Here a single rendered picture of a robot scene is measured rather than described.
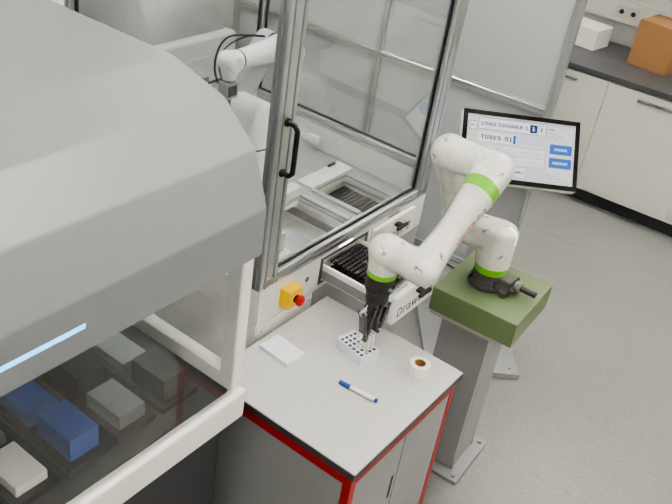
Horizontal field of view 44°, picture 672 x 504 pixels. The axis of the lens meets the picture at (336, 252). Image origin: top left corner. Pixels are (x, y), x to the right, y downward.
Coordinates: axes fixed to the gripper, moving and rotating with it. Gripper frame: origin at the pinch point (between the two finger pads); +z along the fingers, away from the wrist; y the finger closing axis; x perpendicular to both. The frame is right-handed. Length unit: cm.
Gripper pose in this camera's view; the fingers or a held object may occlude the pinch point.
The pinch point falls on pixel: (368, 339)
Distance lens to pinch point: 273.0
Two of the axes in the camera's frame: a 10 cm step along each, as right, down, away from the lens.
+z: -1.4, 8.3, 5.4
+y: 7.5, -2.7, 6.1
